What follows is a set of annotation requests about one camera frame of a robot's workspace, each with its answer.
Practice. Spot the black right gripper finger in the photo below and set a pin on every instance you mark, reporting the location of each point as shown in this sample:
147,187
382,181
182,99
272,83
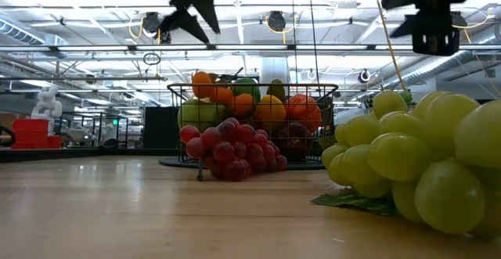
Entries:
407,24

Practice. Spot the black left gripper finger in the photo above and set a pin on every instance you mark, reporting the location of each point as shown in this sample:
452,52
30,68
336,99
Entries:
184,18
209,10

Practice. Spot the tangerine bunch with stem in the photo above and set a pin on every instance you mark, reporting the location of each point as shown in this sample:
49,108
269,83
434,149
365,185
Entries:
202,85

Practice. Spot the green lime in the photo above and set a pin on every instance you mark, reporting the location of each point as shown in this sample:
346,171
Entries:
246,87

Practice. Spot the bright green pear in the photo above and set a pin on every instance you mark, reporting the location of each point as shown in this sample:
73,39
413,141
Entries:
199,114

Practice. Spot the yellow orange bell pepper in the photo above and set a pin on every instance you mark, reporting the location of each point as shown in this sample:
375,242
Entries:
270,112

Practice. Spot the green grape bunch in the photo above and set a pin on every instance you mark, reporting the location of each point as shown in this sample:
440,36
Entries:
399,157

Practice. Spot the red grape bunch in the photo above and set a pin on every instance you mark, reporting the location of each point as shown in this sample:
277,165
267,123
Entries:
231,149

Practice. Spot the long ceiling light bar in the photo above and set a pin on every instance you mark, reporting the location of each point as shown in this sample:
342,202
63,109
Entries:
250,47

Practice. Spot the succulent in white patterned pot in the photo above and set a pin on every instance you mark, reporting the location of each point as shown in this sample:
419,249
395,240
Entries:
407,96

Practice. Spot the black cabinet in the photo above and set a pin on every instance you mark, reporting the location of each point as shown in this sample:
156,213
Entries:
160,128

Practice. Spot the red storage box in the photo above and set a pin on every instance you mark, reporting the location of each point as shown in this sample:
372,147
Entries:
29,134

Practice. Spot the silver ventilation duct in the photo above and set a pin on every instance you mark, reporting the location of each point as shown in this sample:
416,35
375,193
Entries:
438,65

